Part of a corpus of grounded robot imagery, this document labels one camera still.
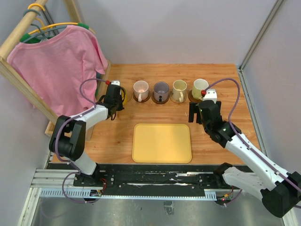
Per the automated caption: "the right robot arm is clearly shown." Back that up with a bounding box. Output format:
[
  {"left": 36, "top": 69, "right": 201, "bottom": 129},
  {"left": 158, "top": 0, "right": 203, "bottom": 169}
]
[{"left": 189, "top": 100, "right": 301, "bottom": 218}]

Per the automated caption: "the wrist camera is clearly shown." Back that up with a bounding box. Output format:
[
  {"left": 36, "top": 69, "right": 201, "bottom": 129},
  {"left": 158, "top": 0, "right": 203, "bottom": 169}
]
[
  {"left": 201, "top": 89, "right": 217, "bottom": 103},
  {"left": 111, "top": 80, "right": 120, "bottom": 86}
]

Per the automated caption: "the aluminium corner post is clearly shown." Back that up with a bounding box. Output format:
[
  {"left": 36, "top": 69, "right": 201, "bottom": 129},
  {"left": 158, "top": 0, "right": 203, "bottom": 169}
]
[{"left": 238, "top": 0, "right": 286, "bottom": 73}]

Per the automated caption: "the yellow clothes hanger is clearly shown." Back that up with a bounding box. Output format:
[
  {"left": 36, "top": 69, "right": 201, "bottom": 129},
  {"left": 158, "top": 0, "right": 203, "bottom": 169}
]
[{"left": 29, "top": 0, "right": 96, "bottom": 34}]

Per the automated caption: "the woven rattan coaster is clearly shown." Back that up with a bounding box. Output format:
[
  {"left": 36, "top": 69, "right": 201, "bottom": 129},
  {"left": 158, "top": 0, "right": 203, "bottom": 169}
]
[{"left": 169, "top": 94, "right": 187, "bottom": 104}]

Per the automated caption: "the teal garment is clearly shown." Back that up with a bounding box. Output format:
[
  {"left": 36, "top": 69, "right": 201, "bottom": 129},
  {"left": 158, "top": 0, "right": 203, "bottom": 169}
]
[{"left": 96, "top": 72, "right": 104, "bottom": 79}]

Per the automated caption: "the yellow glass mug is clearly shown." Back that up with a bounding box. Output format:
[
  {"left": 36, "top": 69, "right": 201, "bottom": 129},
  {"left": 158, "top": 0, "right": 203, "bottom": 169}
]
[{"left": 120, "top": 87, "right": 128, "bottom": 105}]

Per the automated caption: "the wooden clothes rack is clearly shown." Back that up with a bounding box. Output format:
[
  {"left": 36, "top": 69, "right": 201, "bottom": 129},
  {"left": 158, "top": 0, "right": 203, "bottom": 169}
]
[{"left": 0, "top": 0, "right": 111, "bottom": 141}]

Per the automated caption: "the grey-blue clothes hanger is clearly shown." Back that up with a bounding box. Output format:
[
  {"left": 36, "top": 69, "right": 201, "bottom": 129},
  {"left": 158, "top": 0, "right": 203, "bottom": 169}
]
[{"left": 20, "top": 23, "right": 65, "bottom": 43}]

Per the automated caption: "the pink t-shirt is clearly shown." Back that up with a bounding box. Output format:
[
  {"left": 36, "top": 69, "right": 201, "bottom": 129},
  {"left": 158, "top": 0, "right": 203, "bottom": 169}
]
[{"left": 7, "top": 25, "right": 108, "bottom": 121}]

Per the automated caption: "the grey slotted cable duct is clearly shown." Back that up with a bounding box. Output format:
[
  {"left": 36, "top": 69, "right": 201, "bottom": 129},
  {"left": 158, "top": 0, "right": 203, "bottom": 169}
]
[{"left": 40, "top": 188, "right": 217, "bottom": 201}]

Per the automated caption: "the cream ceramic mug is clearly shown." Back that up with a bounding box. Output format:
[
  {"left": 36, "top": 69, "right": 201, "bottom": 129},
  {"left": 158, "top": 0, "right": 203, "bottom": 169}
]
[{"left": 171, "top": 80, "right": 187, "bottom": 100}]

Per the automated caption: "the pink ceramic mug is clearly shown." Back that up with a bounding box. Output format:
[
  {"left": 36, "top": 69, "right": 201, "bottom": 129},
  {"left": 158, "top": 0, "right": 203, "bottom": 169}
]
[{"left": 133, "top": 81, "right": 149, "bottom": 101}]

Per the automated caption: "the purple glass mug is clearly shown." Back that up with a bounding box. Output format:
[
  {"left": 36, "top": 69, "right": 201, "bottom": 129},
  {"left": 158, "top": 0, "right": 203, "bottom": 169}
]
[{"left": 153, "top": 81, "right": 169, "bottom": 98}]

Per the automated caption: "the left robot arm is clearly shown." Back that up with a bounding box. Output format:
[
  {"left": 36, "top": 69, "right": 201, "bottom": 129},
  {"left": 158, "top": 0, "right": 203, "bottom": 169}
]
[{"left": 49, "top": 81, "right": 125, "bottom": 186}]

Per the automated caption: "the white green-handled mug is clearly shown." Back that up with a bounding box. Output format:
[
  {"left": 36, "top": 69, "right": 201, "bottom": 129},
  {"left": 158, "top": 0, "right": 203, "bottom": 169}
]
[{"left": 192, "top": 79, "right": 209, "bottom": 100}]

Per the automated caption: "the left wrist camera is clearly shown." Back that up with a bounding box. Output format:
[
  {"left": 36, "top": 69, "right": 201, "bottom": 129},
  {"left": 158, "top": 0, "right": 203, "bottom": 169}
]
[{"left": 111, "top": 80, "right": 120, "bottom": 86}]

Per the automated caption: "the brown ceramic coaster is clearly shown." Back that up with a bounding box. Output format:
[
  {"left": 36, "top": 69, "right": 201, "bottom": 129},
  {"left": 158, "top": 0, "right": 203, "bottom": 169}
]
[
  {"left": 188, "top": 90, "right": 202, "bottom": 103},
  {"left": 151, "top": 92, "right": 169, "bottom": 105},
  {"left": 133, "top": 91, "right": 151, "bottom": 103}
]

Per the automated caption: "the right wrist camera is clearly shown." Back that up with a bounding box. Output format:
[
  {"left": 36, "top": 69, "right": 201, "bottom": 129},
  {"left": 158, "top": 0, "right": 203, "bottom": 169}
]
[{"left": 201, "top": 89, "right": 217, "bottom": 103}]

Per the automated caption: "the yellow plastic tray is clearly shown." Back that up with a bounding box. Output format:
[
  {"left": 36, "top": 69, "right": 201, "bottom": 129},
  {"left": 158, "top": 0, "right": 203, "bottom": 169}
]
[{"left": 132, "top": 123, "right": 192, "bottom": 164}]

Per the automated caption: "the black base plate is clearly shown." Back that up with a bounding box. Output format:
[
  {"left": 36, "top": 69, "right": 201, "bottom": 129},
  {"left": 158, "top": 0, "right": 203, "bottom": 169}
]
[{"left": 73, "top": 164, "right": 232, "bottom": 197}]

